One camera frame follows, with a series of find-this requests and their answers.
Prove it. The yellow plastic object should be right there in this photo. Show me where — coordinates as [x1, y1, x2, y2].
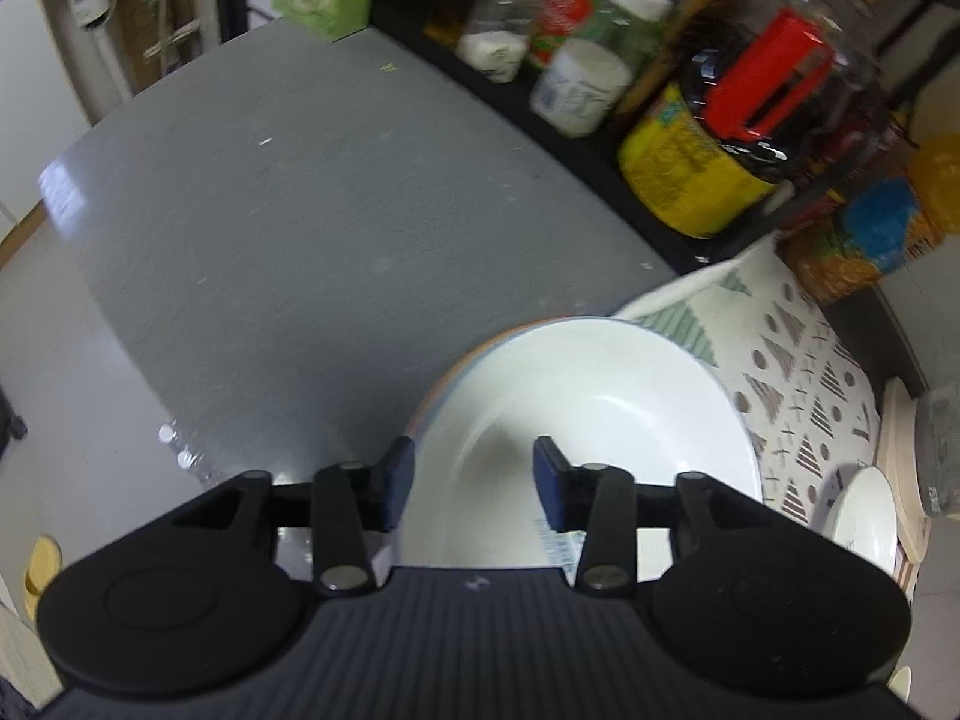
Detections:
[21, 535, 65, 617]

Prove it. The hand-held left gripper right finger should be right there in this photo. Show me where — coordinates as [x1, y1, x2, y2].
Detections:
[532, 435, 758, 592]

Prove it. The small glass jar white powder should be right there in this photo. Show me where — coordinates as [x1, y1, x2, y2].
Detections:
[456, 0, 553, 85]

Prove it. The white deep plate blue print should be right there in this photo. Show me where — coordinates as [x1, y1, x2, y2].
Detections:
[405, 317, 764, 572]
[831, 465, 899, 580]

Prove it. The dark sauce bottle yellow label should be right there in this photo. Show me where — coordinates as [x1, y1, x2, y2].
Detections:
[616, 6, 882, 241]

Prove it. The red label sauce bottle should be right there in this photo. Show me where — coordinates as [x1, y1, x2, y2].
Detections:
[525, 0, 602, 73]

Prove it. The round wooden board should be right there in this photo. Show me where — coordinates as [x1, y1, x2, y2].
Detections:
[874, 377, 960, 565]

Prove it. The black metal spice rack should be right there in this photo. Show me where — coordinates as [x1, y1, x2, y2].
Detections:
[371, 0, 960, 276]

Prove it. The orange juice bottle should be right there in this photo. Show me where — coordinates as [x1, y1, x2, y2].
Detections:
[784, 131, 960, 307]

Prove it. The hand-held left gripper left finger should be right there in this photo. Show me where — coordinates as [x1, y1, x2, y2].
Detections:
[171, 435, 416, 595]

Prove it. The patterned fringed table mat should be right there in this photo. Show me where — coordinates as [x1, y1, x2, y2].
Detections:
[611, 236, 914, 602]

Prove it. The clear plastic water bottle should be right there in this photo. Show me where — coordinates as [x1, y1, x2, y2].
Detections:
[156, 422, 227, 486]

